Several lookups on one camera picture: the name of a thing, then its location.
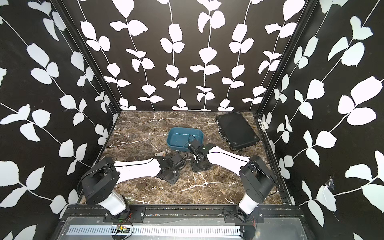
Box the playing card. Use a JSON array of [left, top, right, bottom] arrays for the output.
[[155, 151, 166, 157]]

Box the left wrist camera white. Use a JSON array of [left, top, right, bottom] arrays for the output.
[[169, 154, 186, 172]]

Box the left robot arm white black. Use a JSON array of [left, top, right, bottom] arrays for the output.
[[79, 154, 185, 216]]

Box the black front rail base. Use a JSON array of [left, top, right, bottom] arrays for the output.
[[59, 205, 307, 225]]

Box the teal plastic storage box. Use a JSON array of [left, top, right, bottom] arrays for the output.
[[167, 127, 204, 152]]

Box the small circuit board with wires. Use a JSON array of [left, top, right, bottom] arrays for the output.
[[112, 213, 134, 240]]

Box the white perforated strip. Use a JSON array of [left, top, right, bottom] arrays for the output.
[[65, 225, 242, 237]]

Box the black carrying case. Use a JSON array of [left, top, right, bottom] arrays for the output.
[[216, 112, 260, 151]]

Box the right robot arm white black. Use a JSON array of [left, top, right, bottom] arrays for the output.
[[188, 140, 276, 218]]

